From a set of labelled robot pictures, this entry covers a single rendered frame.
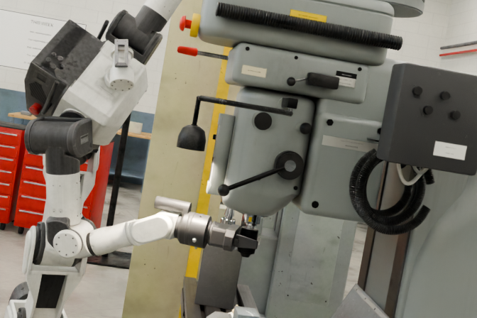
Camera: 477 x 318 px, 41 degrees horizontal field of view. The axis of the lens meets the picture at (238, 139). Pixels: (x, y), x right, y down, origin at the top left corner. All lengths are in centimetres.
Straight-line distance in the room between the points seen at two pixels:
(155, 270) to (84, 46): 184
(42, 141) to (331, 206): 77
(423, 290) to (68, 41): 116
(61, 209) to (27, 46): 921
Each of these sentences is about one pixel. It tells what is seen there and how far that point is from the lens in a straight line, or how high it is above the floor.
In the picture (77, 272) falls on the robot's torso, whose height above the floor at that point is 93.
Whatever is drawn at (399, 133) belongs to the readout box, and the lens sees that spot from 136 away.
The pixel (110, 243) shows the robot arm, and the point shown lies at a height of 116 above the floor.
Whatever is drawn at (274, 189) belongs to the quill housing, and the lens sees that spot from 158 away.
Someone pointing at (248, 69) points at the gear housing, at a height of 167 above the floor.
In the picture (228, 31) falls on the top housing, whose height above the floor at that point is 175.
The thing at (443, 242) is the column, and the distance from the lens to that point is 164.
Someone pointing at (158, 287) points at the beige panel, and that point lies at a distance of 352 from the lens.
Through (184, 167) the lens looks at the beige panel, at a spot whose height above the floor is 120.
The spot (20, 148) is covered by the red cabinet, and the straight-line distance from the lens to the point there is 647.
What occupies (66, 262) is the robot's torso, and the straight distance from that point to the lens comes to 222.
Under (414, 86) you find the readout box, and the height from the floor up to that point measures 168.
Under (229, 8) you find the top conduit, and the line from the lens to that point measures 150.
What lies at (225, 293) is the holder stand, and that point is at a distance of 199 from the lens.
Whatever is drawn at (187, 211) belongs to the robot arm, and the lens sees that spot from 170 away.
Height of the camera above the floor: 158
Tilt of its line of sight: 3 degrees down
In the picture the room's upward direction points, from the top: 10 degrees clockwise
